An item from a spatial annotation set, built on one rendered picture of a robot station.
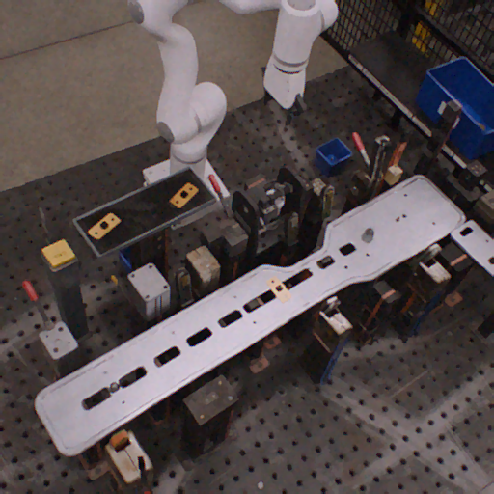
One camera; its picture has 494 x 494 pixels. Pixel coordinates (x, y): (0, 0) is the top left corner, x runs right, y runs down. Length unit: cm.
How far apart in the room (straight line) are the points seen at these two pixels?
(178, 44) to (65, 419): 100
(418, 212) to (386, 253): 20
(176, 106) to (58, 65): 199
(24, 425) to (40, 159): 171
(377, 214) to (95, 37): 237
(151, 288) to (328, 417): 70
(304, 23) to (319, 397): 115
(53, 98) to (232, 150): 140
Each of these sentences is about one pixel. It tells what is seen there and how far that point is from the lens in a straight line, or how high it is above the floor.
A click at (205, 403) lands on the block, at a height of 103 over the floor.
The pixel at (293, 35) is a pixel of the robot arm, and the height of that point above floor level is 171.
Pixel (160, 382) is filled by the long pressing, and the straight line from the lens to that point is 184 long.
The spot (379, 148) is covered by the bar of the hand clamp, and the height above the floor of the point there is 120.
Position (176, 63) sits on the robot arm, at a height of 136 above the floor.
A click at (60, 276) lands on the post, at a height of 111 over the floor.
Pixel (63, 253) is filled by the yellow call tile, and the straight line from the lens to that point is 184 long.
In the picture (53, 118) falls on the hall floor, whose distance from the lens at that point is 372.
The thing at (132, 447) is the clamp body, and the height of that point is 106.
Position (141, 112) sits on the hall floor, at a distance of 373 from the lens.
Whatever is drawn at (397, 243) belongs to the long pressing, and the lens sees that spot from 216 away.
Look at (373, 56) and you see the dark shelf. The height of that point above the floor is 103.
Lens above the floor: 271
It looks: 57 degrees down
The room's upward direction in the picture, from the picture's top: 11 degrees clockwise
